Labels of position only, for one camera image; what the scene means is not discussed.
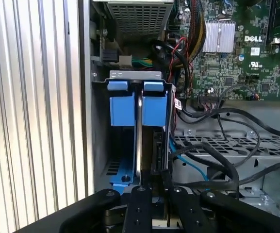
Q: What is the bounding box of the green motherboard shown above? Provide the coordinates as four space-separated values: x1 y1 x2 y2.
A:
168 0 280 102

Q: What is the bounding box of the long thick black wire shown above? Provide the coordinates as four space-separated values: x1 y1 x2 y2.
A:
177 106 280 139

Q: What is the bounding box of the grey metal PC case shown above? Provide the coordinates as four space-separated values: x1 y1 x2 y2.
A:
78 0 280 233

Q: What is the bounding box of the grey metal disk bay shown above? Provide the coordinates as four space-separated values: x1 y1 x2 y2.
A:
91 70 177 195

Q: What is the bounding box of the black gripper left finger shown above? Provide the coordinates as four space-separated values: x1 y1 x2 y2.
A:
15 185 153 233

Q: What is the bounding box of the grey perforated drive cage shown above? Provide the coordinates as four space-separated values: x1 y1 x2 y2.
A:
172 128 280 221

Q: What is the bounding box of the silver finned heatsink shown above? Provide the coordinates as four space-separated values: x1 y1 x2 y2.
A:
202 20 236 53

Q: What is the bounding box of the white connector with coloured wires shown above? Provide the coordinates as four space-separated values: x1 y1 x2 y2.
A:
118 55 154 70

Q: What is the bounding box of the blue disk wire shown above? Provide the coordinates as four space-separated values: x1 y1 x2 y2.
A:
168 139 208 182

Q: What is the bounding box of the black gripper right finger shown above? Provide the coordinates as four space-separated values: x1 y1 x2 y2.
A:
169 186 280 233

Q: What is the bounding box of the thick black disk wire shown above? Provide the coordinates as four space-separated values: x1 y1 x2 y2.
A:
161 142 240 197

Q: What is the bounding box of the black RAM slot white clip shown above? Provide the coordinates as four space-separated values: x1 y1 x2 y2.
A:
268 0 280 45

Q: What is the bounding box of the silver power supply unit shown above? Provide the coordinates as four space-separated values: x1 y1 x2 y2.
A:
92 0 175 43

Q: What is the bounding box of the looped thick black cable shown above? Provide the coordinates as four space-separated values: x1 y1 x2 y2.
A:
150 40 194 78

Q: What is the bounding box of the black multi-wire connector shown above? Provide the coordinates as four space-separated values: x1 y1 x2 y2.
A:
198 95 224 112

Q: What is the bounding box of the thin red black wire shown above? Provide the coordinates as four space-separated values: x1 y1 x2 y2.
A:
167 37 194 95

